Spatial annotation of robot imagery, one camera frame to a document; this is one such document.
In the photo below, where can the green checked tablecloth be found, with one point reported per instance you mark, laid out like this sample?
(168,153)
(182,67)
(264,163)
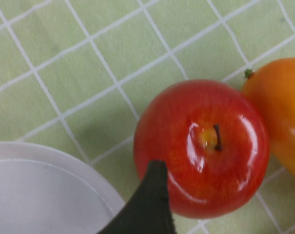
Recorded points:
(64,73)

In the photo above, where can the red apple with long stem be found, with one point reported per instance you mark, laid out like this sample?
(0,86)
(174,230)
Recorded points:
(198,175)

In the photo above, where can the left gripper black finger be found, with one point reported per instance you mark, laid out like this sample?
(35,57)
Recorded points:
(149,207)

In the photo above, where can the white round plate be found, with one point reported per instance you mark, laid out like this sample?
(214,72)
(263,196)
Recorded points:
(40,195)

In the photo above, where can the mango with orange top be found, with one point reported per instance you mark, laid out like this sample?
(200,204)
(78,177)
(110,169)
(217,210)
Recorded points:
(283,109)

